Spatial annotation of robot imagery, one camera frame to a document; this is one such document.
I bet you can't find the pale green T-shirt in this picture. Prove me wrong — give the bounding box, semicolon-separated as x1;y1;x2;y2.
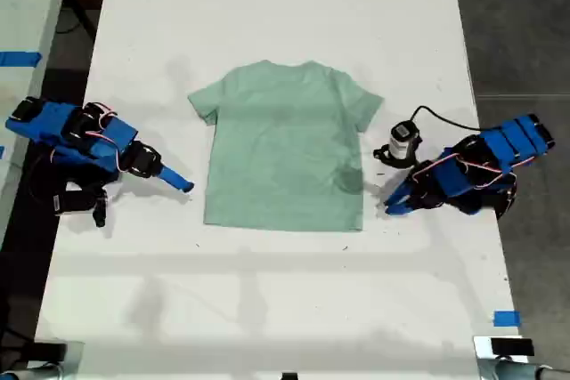
186;59;385;233

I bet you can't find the short blue tape strip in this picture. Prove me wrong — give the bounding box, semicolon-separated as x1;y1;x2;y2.
493;310;522;328

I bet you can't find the long blue tape strip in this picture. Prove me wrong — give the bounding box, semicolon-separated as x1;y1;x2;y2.
0;51;44;69

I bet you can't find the white side table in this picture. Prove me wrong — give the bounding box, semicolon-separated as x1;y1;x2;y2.
0;0;76;239

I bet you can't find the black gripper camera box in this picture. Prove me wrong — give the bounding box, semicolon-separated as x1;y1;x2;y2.
372;119;423;168
53;188;110;228

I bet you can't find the black camera cable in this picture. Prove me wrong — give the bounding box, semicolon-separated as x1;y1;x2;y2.
408;105;483;133

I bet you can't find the black floor cable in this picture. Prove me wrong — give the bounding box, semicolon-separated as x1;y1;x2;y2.
55;0;97;38

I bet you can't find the metal bracket with black box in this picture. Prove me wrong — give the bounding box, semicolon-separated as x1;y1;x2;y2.
472;335;570;380
0;339;86;380

